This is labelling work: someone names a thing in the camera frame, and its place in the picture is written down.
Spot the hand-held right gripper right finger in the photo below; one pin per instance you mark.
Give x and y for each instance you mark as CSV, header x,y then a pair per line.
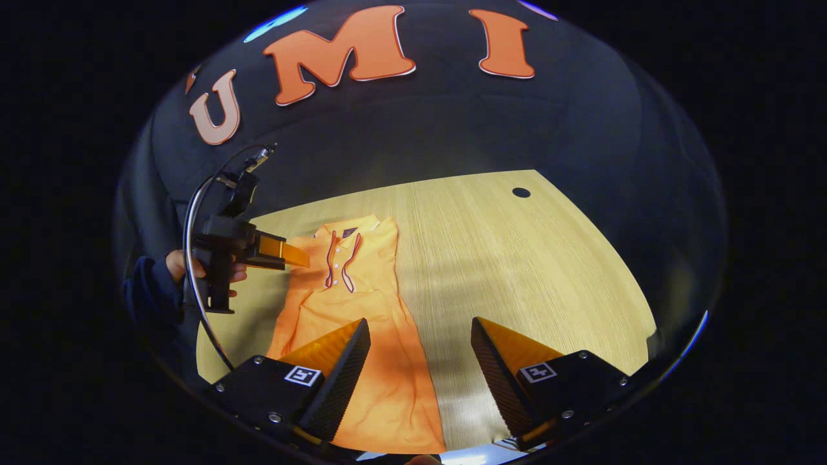
x,y
494,374

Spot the orange polo T-shirt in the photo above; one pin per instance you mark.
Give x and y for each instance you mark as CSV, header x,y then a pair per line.
x,y
381,303

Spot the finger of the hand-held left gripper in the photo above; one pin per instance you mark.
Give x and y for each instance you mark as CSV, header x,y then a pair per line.
x,y
274,252

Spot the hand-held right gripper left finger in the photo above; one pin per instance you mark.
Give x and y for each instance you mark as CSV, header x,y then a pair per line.
x,y
342,381

